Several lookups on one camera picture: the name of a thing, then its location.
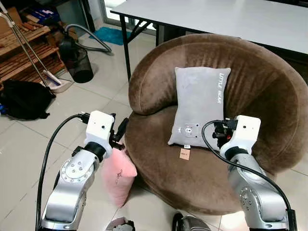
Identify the black bag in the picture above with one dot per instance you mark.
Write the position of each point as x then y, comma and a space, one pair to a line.
24, 98

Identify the teal floor mat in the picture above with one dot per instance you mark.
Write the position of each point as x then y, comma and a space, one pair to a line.
107, 35

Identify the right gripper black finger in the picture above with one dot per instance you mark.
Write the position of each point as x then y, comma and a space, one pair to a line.
222, 143
216, 129

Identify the blue box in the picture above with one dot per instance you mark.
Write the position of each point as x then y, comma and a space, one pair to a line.
41, 15

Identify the white table black legs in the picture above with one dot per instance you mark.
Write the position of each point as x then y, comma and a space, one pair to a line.
231, 19

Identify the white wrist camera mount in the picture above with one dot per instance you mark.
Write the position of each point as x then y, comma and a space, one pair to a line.
245, 132
98, 127

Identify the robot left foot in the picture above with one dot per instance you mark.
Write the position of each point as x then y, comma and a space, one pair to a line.
120, 224

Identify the grey printed pillow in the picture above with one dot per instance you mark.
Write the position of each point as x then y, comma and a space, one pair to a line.
199, 103

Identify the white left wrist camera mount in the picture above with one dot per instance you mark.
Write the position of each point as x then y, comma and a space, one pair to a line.
98, 127

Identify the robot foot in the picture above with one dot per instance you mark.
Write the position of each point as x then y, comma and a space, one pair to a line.
120, 224
192, 224

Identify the pink pillow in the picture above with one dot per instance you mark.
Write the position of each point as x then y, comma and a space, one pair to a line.
119, 175

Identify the wooden slatted shelf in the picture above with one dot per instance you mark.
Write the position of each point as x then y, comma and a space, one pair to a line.
19, 53

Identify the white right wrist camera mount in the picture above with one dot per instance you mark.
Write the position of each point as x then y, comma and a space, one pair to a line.
245, 132

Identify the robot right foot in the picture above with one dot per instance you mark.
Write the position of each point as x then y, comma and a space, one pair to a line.
192, 224

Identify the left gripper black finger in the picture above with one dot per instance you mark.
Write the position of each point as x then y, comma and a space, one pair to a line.
113, 120
123, 128

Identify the tan paper tag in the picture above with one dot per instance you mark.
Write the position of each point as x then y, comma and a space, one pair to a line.
184, 153

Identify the brown round plush sofa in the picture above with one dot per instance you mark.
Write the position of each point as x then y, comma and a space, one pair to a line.
264, 86

